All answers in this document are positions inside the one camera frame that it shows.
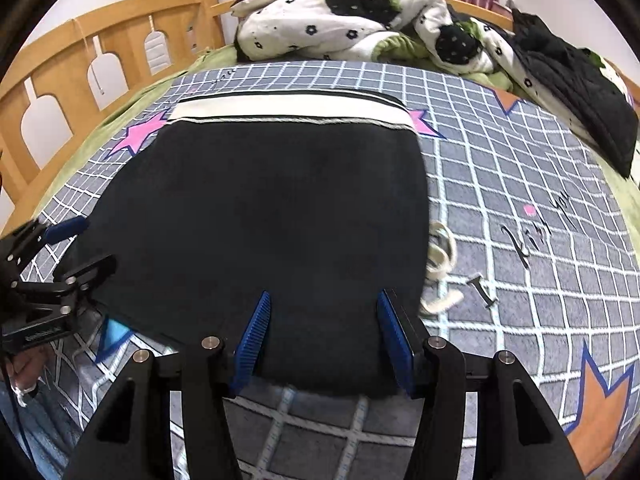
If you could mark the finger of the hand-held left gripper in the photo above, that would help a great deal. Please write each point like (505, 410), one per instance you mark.
(87, 270)
(65, 230)

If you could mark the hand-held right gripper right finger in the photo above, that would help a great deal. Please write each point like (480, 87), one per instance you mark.
(395, 340)

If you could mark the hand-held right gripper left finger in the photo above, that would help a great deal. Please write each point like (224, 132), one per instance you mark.
(257, 340)

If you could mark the black pants with cream waistband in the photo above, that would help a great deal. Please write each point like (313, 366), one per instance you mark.
(275, 210)

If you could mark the person's left hand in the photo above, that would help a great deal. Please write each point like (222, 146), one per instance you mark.
(30, 367)

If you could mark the grey checked blanket with stars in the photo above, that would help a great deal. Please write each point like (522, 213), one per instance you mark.
(525, 285)

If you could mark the green fuzzy blanket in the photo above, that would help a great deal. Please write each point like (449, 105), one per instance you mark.
(620, 185)

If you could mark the black quilted jacket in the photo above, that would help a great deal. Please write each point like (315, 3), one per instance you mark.
(575, 90)

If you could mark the white black floral quilt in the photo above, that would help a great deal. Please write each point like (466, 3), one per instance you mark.
(310, 25)

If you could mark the wooden bed frame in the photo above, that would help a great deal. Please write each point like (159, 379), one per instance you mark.
(50, 60)

